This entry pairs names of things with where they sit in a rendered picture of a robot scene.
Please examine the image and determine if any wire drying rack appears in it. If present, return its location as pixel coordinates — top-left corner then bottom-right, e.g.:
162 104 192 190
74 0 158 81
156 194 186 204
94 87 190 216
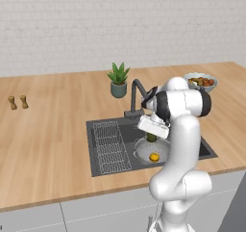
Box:
92 120 133 175

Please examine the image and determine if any green mango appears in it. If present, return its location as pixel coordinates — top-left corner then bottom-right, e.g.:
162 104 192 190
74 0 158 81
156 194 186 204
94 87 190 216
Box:
146 133 159 143

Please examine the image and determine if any white colander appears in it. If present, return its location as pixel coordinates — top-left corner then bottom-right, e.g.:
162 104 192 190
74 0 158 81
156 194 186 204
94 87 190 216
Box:
133 137 171 166

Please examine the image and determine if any bowl of fruit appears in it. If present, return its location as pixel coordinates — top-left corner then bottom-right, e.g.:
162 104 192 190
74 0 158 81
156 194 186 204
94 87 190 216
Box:
183 72 219 93

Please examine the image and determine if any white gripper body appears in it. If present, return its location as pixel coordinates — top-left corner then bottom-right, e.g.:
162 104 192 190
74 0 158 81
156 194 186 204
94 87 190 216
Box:
136 114 171 140

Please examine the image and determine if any potted green plant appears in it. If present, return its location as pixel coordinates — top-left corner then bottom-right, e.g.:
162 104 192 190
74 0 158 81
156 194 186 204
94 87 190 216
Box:
107 62 132 99

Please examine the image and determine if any white cabinet drawer front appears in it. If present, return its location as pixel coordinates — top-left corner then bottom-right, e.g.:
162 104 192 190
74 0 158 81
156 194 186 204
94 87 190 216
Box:
0 202 66 232
60 187 165 232
186 169 246 232

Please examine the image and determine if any orange tangerine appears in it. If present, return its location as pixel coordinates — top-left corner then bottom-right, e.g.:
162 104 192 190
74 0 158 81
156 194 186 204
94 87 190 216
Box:
149 152 160 164

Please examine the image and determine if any wooden shaker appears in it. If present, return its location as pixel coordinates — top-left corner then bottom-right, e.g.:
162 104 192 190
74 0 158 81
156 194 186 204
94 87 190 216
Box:
7 95 18 111
19 94 30 110

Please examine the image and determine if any dark grey sink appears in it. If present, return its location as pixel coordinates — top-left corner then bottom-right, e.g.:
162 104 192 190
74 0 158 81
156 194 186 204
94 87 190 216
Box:
86 115 219 178

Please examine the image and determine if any dark grey sink faucet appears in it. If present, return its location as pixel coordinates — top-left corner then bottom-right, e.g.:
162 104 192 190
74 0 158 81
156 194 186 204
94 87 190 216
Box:
123 78 154 121

